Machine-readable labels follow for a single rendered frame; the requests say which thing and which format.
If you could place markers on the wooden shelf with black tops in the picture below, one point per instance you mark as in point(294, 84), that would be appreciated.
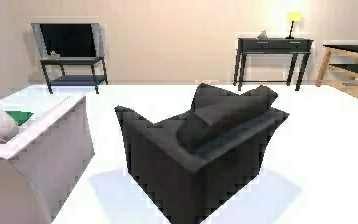
point(350, 66)

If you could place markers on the yellow shade table lamp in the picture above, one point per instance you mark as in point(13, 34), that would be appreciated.
point(293, 20)

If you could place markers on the small grey statuette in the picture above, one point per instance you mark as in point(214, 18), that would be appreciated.
point(262, 34)

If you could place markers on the green triangular cushion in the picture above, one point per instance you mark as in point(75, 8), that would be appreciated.
point(20, 116)

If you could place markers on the black console table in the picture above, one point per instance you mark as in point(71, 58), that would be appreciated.
point(273, 46)

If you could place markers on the black television set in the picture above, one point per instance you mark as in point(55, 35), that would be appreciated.
point(68, 40)

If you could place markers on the dark grey armchair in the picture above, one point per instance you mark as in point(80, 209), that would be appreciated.
point(187, 146)

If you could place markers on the black television stand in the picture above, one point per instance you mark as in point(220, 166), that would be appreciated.
point(75, 70)

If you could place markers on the pale grey sofa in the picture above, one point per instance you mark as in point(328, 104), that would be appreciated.
point(50, 156)

